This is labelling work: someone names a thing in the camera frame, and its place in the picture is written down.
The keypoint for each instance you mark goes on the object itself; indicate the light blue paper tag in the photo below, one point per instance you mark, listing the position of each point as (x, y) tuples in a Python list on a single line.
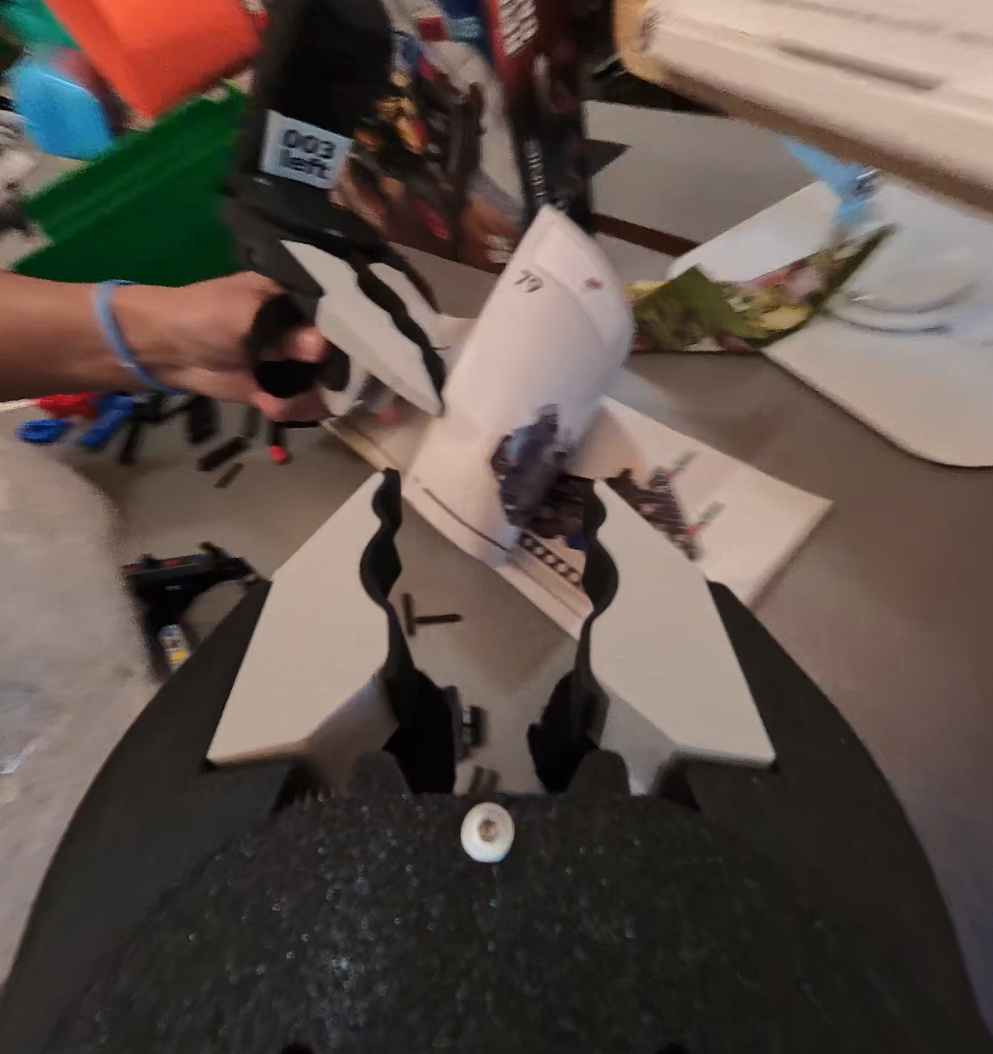
[(834, 181)]

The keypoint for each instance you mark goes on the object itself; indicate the light blue plastic container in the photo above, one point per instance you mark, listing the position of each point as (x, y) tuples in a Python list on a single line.
[(60, 107)]

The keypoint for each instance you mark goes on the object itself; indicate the dark wooden frame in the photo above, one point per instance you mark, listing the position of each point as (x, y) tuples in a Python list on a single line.
[(644, 235)]

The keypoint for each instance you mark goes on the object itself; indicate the orange plastic bin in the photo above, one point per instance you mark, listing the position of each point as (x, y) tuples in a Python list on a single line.
[(159, 49)]

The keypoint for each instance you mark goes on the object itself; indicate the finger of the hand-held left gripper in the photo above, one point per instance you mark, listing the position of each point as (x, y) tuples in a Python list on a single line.
[(364, 329), (430, 317)]

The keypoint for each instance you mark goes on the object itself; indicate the white lego instruction booklet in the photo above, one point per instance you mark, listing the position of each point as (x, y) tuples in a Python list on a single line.
[(546, 329)]

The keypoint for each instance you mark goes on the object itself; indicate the person's left forearm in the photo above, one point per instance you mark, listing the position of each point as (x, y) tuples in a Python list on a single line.
[(35, 329)]

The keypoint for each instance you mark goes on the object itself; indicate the grey lego pin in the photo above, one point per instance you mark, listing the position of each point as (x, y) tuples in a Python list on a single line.
[(484, 780)]

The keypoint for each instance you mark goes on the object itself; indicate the black lego axle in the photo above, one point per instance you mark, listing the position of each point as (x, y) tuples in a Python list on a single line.
[(430, 617)]

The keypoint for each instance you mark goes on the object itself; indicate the clear plastic bag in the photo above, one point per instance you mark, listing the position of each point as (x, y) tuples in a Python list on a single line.
[(35, 617)]

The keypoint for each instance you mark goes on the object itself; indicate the black lego technic assembly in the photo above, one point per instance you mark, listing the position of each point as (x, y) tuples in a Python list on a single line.
[(175, 576)]

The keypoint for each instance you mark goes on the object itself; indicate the green patterned cloth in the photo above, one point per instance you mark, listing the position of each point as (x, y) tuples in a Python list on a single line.
[(710, 309)]

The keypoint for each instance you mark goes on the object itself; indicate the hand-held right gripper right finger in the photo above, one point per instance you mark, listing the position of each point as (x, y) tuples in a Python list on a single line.
[(669, 659)]

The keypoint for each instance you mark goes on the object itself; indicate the green plastic bin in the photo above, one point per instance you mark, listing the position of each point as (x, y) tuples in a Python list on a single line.
[(134, 214)]

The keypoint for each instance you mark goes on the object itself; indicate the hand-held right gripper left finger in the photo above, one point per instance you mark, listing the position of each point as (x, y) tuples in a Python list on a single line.
[(315, 642)]

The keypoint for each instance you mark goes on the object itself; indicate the blue wristband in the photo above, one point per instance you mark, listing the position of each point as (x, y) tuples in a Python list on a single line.
[(109, 329)]

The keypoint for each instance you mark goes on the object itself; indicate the small black lego piece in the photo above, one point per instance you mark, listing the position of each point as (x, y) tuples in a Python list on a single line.
[(471, 729)]

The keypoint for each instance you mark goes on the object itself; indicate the dark printed lego box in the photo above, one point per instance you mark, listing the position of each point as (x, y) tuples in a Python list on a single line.
[(430, 165)]

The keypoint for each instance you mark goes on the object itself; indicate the white rounded tray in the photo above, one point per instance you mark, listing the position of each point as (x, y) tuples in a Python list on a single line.
[(916, 395)]

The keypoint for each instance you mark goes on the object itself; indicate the pale cardboard box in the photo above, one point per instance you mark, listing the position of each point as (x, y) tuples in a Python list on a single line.
[(834, 74)]

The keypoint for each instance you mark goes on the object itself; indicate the white bowl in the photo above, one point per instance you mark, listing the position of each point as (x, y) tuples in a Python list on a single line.
[(908, 284)]

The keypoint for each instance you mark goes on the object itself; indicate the pile of small lego pins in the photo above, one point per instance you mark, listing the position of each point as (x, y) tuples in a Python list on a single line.
[(105, 420)]

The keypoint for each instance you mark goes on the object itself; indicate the person's left hand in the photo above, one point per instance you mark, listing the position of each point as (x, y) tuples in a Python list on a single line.
[(191, 337)]

